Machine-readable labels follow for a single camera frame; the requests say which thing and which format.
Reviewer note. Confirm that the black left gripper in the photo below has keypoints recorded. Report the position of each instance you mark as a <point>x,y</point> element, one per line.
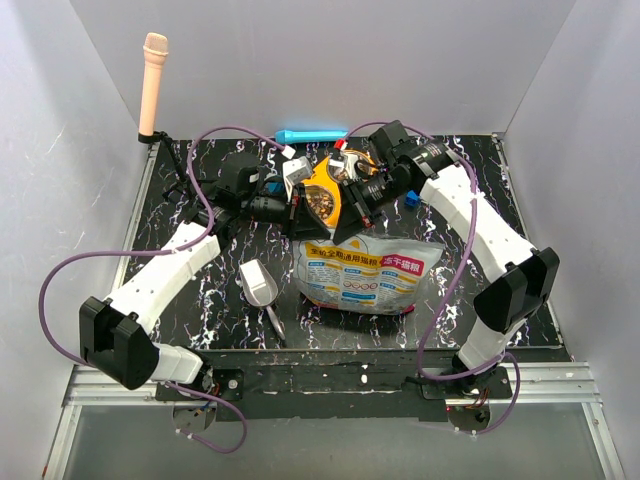
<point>303,224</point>

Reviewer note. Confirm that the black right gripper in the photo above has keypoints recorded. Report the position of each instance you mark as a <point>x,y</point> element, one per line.
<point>354,212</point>

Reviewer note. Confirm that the pink white pet food bag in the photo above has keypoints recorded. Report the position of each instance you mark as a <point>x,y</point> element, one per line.
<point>378,275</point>

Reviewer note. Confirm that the silver metal scoop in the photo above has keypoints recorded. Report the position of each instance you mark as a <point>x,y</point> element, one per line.
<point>261,291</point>

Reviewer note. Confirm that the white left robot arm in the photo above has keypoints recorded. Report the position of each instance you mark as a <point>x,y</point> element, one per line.
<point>115,332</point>

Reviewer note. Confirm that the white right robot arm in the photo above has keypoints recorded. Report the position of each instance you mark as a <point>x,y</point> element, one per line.
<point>520,276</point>

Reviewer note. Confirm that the yellow double pet bowl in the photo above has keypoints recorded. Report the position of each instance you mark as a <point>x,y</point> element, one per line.
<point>322,188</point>

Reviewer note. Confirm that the blue beige brick stack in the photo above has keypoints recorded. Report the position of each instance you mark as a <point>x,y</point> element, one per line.
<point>275,188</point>

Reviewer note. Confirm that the blue toy brick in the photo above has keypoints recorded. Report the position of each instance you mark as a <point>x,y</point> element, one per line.
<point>412,200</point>

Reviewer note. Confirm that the cyan flashlight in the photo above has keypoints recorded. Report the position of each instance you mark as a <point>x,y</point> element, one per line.
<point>288,137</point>

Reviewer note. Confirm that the pink microphone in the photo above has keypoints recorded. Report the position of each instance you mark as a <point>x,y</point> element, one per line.
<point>155,51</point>

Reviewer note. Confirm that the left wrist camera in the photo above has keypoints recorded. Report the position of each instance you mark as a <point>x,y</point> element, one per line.
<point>240,175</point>

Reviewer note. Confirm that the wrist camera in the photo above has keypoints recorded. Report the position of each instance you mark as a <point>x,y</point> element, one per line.
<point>240,175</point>
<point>389,141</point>

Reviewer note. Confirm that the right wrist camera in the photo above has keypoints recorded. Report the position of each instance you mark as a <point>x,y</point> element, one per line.
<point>389,141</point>

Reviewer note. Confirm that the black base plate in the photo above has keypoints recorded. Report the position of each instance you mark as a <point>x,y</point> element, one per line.
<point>354,384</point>

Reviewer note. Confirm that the aluminium frame rail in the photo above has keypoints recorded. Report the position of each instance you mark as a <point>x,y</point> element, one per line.
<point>71,412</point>

